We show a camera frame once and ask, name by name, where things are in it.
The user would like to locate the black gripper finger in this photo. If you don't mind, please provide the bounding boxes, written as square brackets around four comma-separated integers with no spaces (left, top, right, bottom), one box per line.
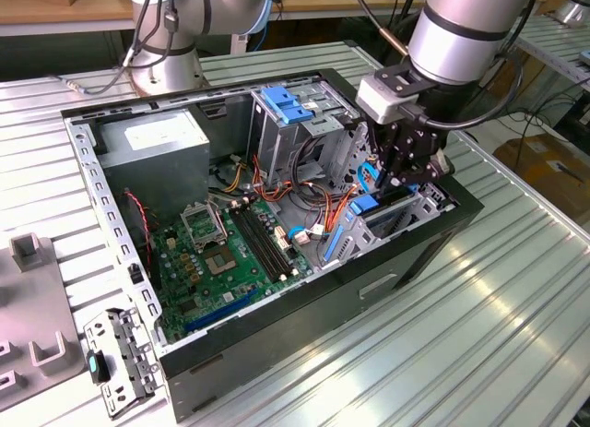
[400,153,455,188]
[373,143,403,191]

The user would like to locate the blue data wire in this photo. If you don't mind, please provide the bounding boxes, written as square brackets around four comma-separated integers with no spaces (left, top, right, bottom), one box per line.
[356,160,380,194]

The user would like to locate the hard disk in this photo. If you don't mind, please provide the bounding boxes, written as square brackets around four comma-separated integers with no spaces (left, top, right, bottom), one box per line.
[322,182,420,265]

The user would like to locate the metal disk bay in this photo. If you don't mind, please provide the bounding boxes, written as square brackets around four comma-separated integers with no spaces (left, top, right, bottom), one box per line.
[317,177,457,269]

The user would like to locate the brown cardboard box labelled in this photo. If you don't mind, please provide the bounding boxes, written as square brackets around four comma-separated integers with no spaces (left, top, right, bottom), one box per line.
[492,134,590,216]

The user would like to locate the metal optical drive cage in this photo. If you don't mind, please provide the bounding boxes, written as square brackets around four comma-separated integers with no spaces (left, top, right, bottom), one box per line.
[248,78,370,184]

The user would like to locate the blue drive cage latch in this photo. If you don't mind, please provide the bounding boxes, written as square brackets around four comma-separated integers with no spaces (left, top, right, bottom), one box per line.
[260,86,315,126]

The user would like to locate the brown cardboard boxes stacked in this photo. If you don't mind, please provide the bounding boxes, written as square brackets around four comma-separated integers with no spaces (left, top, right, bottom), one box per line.
[478,48,548,103]

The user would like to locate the black RAM slot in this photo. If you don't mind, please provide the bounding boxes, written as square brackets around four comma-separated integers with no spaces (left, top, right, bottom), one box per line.
[242,204,291,278]
[235,206,287,280]
[247,202,297,275]
[230,208,282,283]

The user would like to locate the wooden desk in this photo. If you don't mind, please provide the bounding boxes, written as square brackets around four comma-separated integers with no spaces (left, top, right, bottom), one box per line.
[0,0,548,36]

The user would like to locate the metal slat side table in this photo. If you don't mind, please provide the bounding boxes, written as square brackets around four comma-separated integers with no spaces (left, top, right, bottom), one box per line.
[506,11,590,119]

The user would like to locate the black PC case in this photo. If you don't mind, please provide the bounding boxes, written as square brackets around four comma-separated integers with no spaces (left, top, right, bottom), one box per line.
[59,67,485,423]

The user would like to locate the green motherboard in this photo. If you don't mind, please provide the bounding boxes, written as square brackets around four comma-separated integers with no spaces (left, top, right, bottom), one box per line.
[149,198,319,345]

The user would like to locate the CPU socket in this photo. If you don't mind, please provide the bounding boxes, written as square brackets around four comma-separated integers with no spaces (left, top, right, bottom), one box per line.
[202,244,243,280]

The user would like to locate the metal socket cover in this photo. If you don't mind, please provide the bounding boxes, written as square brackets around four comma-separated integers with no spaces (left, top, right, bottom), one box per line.
[179,200,230,253]

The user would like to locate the blue expansion slot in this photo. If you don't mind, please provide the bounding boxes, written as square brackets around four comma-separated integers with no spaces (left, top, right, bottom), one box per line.
[183,288,259,334]

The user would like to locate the grey power supply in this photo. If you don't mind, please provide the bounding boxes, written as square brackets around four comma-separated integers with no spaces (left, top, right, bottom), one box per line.
[94,108,212,216]

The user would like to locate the black latch blue tab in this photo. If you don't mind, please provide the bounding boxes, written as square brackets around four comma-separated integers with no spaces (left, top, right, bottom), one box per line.
[85,350,112,385]

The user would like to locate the grey parts rack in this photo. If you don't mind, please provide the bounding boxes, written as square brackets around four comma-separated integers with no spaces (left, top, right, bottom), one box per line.
[0,231,87,412]

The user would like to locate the black camera cable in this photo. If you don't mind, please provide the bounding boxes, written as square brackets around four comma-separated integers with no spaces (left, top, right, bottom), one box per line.
[398,48,525,132]

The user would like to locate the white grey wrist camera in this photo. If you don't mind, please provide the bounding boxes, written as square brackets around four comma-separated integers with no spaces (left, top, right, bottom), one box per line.
[356,74,421,125]

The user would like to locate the black cable brass plug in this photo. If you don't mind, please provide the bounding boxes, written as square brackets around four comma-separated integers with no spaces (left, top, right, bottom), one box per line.
[348,0,411,55]

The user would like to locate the orange red wire bundle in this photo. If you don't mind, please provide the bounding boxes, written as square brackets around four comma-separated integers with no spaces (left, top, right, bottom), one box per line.
[206,152,365,237]

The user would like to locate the red black fan wire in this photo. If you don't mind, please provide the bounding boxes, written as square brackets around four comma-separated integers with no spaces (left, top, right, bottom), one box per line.
[124,190,156,269]

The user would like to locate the metal slot cover bracket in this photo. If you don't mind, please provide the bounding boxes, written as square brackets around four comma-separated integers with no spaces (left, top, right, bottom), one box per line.
[81,306,165,419]

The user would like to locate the black cable metal plug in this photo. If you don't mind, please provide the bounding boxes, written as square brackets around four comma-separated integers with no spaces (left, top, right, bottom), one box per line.
[58,0,182,96]

